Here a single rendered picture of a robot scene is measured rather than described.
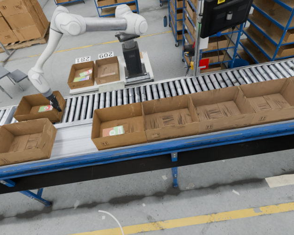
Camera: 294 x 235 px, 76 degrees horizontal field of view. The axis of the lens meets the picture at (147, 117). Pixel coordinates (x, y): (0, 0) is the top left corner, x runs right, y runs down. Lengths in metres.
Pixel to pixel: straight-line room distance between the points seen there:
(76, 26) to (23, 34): 4.41
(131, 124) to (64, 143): 0.58
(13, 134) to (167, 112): 1.36
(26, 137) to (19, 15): 4.13
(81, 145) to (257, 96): 1.54
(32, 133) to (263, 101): 2.00
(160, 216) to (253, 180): 1.06
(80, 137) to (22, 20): 4.42
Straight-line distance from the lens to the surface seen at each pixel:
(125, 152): 1.43
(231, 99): 1.76
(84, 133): 1.69
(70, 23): 1.53
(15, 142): 2.00
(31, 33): 5.83
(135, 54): 2.15
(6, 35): 6.11
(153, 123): 1.56
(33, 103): 2.42
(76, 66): 2.67
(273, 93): 1.93
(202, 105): 1.69
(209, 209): 2.21
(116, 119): 1.66
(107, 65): 2.57
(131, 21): 1.81
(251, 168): 2.48
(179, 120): 1.57
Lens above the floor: 2.12
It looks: 49 degrees down
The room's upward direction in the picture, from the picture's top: 12 degrees counter-clockwise
